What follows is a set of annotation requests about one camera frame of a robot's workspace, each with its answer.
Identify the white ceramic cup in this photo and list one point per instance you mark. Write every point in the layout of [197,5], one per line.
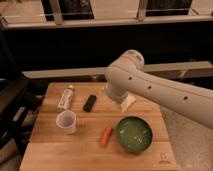
[67,121]

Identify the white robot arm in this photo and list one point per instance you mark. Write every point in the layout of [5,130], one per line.
[125,75]

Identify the white sponge block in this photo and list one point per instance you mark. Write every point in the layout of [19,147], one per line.
[128,101]

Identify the black rectangular remote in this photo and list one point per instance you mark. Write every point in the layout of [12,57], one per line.
[89,103]

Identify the white tube bottle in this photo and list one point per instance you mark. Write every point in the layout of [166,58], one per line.
[66,97]

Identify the orange carrot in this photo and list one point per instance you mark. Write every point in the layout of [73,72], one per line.
[106,136]

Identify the wooden cutting board table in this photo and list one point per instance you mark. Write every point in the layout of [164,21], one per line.
[52,149]

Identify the green bowl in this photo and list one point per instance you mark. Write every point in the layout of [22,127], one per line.
[134,134]

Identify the black side furniture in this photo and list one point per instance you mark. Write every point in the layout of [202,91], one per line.
[15,102]

